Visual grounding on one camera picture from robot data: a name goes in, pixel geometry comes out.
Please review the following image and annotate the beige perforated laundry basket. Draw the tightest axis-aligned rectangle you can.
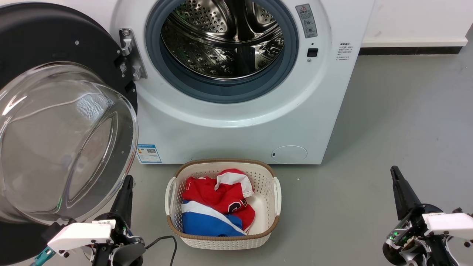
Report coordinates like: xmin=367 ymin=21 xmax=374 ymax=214
xmin=165 ymin=159 xmax=282 ymax=250

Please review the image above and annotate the steel perforated washer drum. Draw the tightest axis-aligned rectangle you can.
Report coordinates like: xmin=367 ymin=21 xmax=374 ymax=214
xmin=160 ymin=0 xmax=285 ymax=80

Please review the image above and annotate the teal cable connector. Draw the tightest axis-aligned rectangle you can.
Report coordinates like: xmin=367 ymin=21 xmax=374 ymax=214
xmin=30 ymin=247 xmax=57 ymax=266

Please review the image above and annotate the black round glass washer door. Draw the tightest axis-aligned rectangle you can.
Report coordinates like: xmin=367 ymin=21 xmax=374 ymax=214
xmin=0 ymin=3 xmax=139 ymax=266

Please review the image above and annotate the blue energy label sticker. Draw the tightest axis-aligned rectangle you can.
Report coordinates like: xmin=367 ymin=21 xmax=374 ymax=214
xmin=136 ymin=144 xmax=162 ymax=164

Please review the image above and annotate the metal door hinge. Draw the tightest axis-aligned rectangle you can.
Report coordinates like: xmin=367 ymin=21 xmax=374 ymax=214
xmin=119 ymin=28 xmax=148 ymax=82

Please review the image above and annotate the white front-load washing machine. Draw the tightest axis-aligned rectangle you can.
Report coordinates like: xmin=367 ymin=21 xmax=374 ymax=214
xmin=109 ymin=0 xmax=376 ymax=165

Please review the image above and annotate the blue and white garment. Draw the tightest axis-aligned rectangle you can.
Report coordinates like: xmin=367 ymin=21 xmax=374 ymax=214
xmin=181 ymin=200 xmax=247 ymax=237

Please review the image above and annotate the white and black baseboard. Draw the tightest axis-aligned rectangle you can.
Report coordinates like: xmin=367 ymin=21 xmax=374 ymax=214
xmin=358 ymin=36 xmax=469 ymax=56

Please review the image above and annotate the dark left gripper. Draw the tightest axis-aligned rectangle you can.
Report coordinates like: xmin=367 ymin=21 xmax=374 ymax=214
xmin=92 ymin=175 xmax=145 ymax=255

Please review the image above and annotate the grey warning sticker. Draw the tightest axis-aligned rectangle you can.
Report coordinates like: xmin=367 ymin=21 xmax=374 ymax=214
xmin=295 ymin=4 xmax=318 ymax=39

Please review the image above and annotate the red and white garment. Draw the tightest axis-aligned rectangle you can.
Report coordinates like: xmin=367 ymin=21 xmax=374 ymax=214
xmin=182 ymin=169 xmax=256 ymax=233

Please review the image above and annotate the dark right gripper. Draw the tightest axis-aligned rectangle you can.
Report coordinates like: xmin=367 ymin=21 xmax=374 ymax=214
xmin=386 ymin=166 xmax=446 ymax=252

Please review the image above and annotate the black loose cable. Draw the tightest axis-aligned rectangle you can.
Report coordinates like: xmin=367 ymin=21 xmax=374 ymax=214
xmin=145 ymin=235 xmax=178 ymax=266

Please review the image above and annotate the round white filter cover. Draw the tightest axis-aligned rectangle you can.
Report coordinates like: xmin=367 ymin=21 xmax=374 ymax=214
xmin=272 ymin=145 xmax=308 ymax=164

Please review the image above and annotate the small printed text label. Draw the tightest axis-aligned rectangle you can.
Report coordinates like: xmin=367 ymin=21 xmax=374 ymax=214
xmin=335 ymin=42 xmax=354 ymax=62

